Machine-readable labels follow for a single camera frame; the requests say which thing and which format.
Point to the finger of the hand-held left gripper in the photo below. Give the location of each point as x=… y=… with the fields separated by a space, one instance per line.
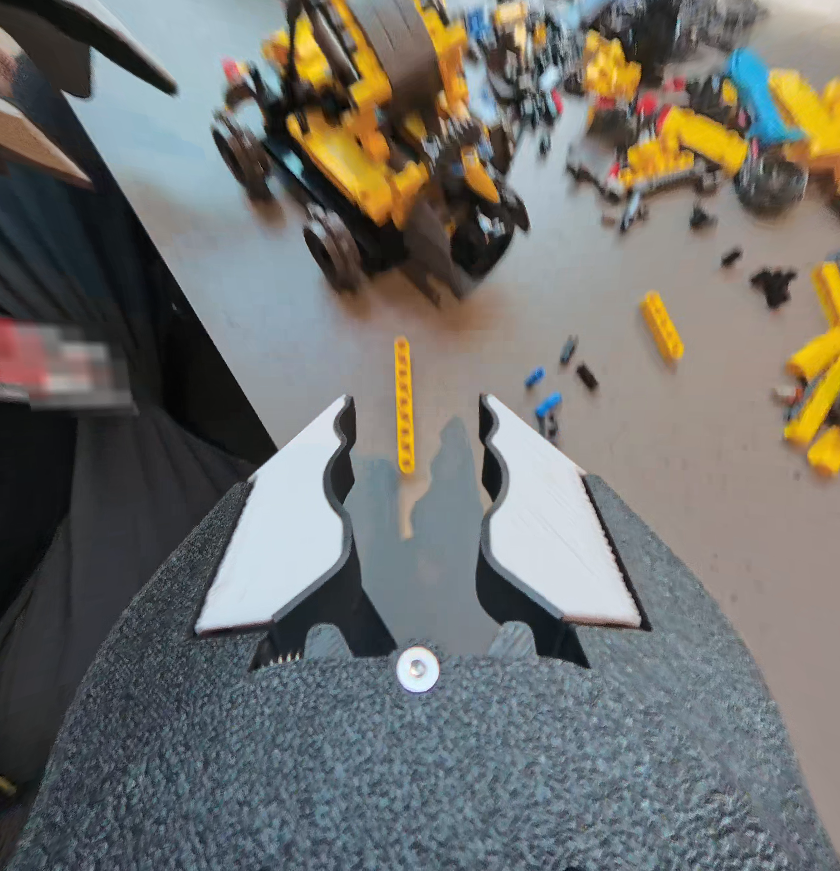
x=18 y=143
x=73 y=34

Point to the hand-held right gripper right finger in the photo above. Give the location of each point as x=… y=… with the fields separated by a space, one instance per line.
x=556 y=551

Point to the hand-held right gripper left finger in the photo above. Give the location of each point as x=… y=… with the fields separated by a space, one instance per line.
x=284 y=551

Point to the black pin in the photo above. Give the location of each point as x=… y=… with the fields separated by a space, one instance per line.
x=568 y=350
x=587 y=377

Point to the long yellow holed beam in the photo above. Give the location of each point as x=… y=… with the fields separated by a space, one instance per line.
x=404 y=408

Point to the yellow beam assembly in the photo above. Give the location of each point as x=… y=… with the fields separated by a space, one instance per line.
x=825 y=394

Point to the yellow toy vehicle model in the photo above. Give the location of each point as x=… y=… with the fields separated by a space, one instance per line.
x=365 y=150

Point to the grey desk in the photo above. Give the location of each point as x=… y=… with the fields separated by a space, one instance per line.
x=597 y=510

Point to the long blue pin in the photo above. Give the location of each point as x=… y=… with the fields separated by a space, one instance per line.
x=548 y=404

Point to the short yellow holed beam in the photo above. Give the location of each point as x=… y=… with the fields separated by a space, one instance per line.
x=663 y=326

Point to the black small bushing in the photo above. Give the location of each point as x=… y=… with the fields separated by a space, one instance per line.
x=731 y=258

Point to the black connector cluster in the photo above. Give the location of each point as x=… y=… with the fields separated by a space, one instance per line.
x=774 y=286

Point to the grey pin connector piece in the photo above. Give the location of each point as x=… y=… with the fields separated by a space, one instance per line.
x=627 y=211

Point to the black angled connector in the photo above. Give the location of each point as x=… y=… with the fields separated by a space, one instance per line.
x=701 y=218

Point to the grey gear rack beam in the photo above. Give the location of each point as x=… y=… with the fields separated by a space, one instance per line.
x=665 y=170

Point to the dark grey sprocket wheel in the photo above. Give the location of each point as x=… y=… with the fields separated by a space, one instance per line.
x=770 y=184

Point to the yellow rectangular panel piece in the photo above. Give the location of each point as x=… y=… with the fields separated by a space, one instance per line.
x=706 y=139

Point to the pile of mixed coloured pieces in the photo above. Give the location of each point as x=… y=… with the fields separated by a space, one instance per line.
x=597 y=75

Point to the blue brick separator tool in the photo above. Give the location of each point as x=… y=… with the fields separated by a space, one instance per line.
x=760 y=95

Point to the yellow stacked beam frame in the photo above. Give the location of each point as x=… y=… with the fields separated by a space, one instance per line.
x=821 y=115

